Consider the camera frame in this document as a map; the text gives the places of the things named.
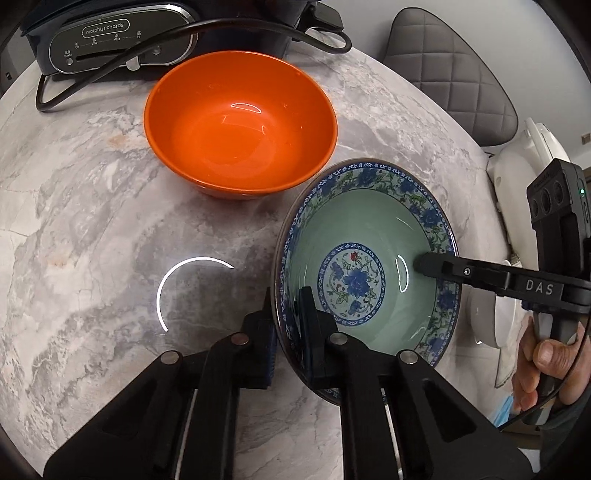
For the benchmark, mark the white chair frame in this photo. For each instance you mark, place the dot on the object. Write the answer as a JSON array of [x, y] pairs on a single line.
[[494, 319]]

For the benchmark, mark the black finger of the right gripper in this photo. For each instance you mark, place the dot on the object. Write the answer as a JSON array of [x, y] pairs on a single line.
[[476, 273]]

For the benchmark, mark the orange plastic bowl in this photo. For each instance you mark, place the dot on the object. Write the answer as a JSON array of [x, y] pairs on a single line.
[[240, 124]]

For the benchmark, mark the dark blue electric cooker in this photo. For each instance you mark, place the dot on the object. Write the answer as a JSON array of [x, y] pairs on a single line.
[[72, 37]]

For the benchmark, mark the grey quilted chair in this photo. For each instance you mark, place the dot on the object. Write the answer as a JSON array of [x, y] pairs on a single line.
[[433, 57]]

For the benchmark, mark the person's right hand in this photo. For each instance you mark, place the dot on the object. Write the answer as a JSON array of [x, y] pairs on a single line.
[[552, 358]]

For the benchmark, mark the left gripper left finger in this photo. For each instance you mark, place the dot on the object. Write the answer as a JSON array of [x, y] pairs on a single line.
[[177, 418]]

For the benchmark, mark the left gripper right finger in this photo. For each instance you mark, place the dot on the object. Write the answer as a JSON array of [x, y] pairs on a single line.
[[400, 418]]

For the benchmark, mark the green blue floral bowl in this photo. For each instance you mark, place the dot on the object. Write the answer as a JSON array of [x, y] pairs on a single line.
[[352, 236]]

